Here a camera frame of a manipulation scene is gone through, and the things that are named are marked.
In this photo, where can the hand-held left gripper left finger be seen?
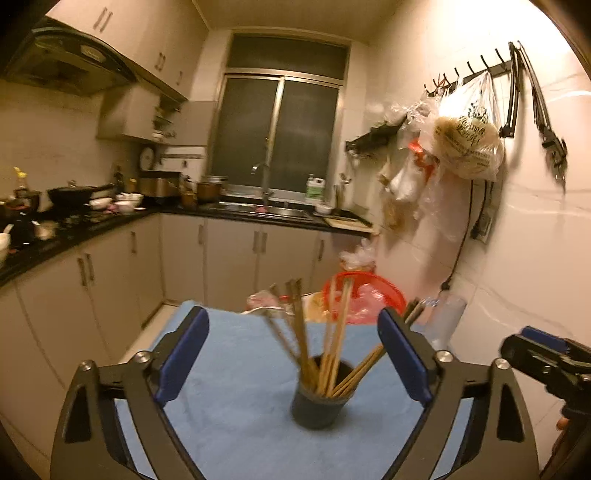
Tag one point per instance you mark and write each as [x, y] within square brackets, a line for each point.
[182, 355]

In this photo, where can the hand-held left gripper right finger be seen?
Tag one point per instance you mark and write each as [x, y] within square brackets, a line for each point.
[406, 355]

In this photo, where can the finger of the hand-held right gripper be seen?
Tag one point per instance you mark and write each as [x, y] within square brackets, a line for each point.
[545, 334]
[517, 350]

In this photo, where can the black chopstick holder cup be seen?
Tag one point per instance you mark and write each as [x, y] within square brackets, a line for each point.
[318, 410]

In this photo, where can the bunch of wooden chopsticks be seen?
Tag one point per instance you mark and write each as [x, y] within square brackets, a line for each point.
[301, 332]

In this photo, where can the person's right hand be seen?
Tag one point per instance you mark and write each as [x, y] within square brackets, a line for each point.
[562, 423]

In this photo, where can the clear plastic cup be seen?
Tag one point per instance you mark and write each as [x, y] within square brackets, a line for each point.
[445, 323]

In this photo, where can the red plastic basket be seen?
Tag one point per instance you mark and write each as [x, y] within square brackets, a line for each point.
[396, 299]

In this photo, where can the clear plastic bottle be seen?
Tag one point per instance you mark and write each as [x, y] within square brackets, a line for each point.
[430, 301]

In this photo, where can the blue tablecloth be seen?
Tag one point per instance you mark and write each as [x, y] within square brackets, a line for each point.
[240, 369]

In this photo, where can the pink plastic bag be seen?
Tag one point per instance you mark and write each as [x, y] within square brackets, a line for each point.
[263, 300]

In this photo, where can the white plastic bag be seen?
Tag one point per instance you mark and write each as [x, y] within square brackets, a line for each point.
[358, 258]

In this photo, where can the beige base cabinets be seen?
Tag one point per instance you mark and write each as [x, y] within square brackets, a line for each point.
[231, 258]

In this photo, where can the wooden cutting board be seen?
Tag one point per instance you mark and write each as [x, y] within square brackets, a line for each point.
[346, 222]

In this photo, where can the brown glass jar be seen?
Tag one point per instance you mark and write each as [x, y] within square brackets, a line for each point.
[188, 200]

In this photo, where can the brown cooking pot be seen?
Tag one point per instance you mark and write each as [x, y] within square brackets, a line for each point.
[207, 193]

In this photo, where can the plastic bag of dried food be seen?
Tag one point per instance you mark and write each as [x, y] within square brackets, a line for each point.
[397, 189]

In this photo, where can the small white bowl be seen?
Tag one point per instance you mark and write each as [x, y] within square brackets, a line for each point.
[323, 209]

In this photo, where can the black kitchen countertop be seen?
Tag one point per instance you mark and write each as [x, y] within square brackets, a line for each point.
[55, 242]

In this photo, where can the countertop utensil holder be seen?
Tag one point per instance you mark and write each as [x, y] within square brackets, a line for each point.
[340, 198]

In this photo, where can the metal rice cooker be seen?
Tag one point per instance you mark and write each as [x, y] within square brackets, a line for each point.
[157, 185]

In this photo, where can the white bowls on counter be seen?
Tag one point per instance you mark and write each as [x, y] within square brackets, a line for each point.
[100, 204]

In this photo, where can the stainless steel sink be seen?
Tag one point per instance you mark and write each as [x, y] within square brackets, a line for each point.
[281, 212]

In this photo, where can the grey metal pot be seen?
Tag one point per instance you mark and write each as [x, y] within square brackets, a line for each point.
[214, 179]

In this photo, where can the metal kettle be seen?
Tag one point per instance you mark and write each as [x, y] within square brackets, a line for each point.
[120, 182]

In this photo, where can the metal sink faucet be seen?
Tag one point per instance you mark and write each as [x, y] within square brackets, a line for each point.
[264, 189]

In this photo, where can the green detergent bottle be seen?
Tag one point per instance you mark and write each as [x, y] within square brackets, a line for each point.
[315, 190]

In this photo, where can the black wok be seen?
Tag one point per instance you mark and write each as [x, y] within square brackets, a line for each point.
[74, 194]

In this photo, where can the round white lid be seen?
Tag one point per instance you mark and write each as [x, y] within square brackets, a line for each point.
[147, 158]

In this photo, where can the hanging plastic bags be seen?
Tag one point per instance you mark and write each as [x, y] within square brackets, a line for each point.
[466, 147]

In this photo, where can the large white bowl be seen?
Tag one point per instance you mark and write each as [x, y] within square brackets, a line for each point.
[3, 249]

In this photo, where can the metal framed window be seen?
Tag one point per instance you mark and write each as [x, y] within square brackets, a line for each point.
[249, 134]

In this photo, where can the yellow capped soy sauce bottle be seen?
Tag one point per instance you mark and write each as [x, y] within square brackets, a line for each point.
[21, 184]

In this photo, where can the black range hood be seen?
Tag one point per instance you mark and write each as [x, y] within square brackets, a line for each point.
[60, 64]

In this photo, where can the wall socket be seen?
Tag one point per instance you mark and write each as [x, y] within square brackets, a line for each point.
[482, 226]

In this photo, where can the small utensil hook rail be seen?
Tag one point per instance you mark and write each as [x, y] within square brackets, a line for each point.
[182, 157]

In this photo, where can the black wall shelf rack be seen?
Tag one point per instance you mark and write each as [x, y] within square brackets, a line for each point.
[374, 136]

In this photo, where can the small beige wall cabinet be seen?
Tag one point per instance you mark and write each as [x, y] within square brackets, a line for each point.
[124, 113]

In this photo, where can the black wall hook rail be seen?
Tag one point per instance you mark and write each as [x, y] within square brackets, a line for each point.
[480, 71]

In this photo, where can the beige wall cabinets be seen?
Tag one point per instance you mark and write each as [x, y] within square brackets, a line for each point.
[138, 32]

